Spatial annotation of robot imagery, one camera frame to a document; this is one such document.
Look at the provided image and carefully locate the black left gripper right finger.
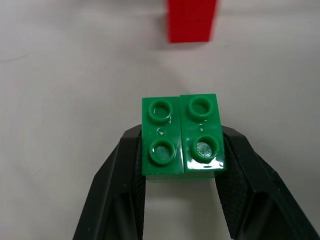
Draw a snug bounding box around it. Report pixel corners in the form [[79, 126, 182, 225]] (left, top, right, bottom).
[[214, 125, 320, 240]]

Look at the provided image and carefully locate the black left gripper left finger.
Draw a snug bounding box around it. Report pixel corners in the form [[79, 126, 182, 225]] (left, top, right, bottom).
[[72, 124, 148, 240]]

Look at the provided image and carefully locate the green studded building block cube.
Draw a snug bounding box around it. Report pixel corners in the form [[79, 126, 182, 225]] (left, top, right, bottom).
[[141, 93, 228, 184]]

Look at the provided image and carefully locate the red building block cube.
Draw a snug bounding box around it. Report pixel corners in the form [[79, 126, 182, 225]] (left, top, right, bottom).
[[164, 0, 218, 44]]

